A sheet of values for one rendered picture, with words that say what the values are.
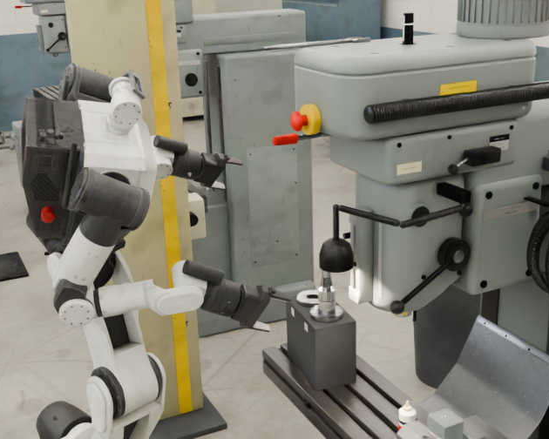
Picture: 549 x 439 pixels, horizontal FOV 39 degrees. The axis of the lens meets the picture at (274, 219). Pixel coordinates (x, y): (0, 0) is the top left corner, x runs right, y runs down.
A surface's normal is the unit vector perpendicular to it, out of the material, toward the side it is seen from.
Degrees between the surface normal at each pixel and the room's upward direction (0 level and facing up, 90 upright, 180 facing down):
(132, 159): 66
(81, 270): 106
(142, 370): 61
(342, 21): 90
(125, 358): 75
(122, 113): 114
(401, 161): 90
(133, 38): 90
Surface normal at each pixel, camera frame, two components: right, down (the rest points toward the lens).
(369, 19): 0.44, 0.28
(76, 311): 0.21, 0.57
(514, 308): -0.90, 0.17
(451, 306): -0.33, 0.38
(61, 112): 0.29, -0.75
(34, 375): -0.04, -0.94
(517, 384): -0.81, -0.29
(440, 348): -0.53, 0.36
